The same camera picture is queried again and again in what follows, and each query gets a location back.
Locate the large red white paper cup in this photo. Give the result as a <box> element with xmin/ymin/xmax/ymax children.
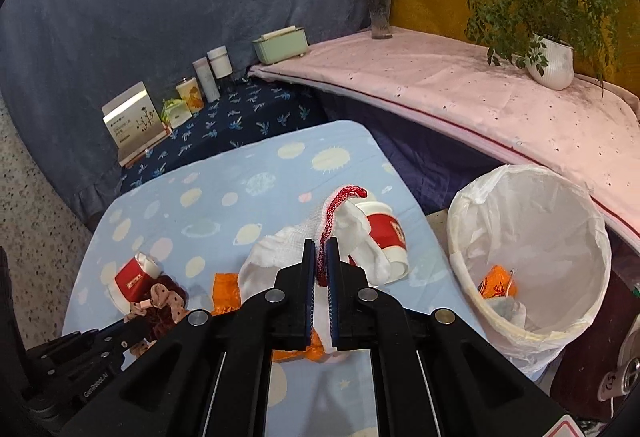
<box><xmin>349</xmin><ymin>199</ymin><xmax>409</xmax><ymax>287</ymax></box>

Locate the white tissue cloth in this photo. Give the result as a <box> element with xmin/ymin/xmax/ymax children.
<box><xmin>238</xmin><ymin>185</ymin><xmax>392</xmax><ymax>355</ymax></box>

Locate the dark red velvet scrunchie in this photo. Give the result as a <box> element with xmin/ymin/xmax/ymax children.
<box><xmin>144</xmin><ymin>275</ymin><xmax>189</xmax><ymax>342</ymax></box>

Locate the pink dotted scrunchie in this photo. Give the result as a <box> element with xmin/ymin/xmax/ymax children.
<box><xmin>124</xmin><ymin>282</ymin><xmax>189</xmax><ymax>358</ymax></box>

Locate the small red white paper cup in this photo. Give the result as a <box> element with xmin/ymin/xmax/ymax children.
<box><xmin>107</xmin><ymin>253</ymin><xmax>162</xmax><ymax>315</ymax></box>

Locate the orange snack wrapper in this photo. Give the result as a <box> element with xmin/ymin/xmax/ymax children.
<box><xmin>477</xmin><ymin>265</ymin><xmax>518</xmax><ymax>299</ymax></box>

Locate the white lined trash bin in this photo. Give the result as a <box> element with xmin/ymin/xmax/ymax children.
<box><xmin>447</xmin><ymin>165</ymin><xmax>612</xmax><ymax>376</ymax></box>

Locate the light blue planet tablecloth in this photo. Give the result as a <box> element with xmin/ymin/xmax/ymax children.
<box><xmin>63</xmin><ymin>121</ymin><xmax>485</xmax><ymax>436</ymax></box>

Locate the navy floral cloth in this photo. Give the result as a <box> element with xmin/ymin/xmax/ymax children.
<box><xmin>120</xmin><ymin>78</ymin><xmax>328</xmax><ymax>194</ymax></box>

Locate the dark red stool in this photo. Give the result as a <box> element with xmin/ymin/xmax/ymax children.
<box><xmin>549</xmin><ymin>266</ymin><xmax>640</xmax><ymax>420</ymax></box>

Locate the green white small packet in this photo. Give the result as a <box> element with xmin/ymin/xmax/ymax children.
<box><xmin>160</xmin><ymin>99</ymin><xmax>192</xmax><ymax>128</ymax></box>

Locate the yellow small box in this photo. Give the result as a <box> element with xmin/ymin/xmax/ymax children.
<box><xmin>176</xmin><ymin>78</ymin><xmax>204</xmax><ymax>113</ymax></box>

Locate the pink bed sheet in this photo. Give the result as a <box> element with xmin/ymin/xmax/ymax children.
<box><xmin>250</xmin><ymin>28</ymin><xmax>640</xmax><ymax>247</ymax></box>

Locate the white tall bottle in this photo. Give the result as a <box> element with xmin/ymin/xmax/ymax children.
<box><xmin>192</xmin><ymin>57</ymin><xmax>220</xmax><ymax>102</ymax></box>

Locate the metal can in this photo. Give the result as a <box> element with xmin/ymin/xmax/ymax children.
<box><xmin>597</xmin><ymin>357</ymin><xmax>639</xmax><ymax>402</ymax></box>

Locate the white jar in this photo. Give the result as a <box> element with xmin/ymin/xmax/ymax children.
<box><xmin>207</xmin><ymin>45</ymin><xmax>233</xmax><ymax>80</ymax></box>

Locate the mint green box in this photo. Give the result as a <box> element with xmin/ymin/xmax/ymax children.
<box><xmin>253</xmin><ymin>26</ymin><xmax>308</xmax><ymax>64</ymax></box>

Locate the potted green plant white pot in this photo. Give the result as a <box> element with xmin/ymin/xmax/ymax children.
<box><xmin>464</xmin><ymin>0</ymin><xmax>623</xmax><ymax>81</ymax></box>

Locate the blue wall curtain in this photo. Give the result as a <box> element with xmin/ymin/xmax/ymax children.
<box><xmin>1</xmin><ymin>0</ymin><xmax>368</xmax><ymax>220</ymax></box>

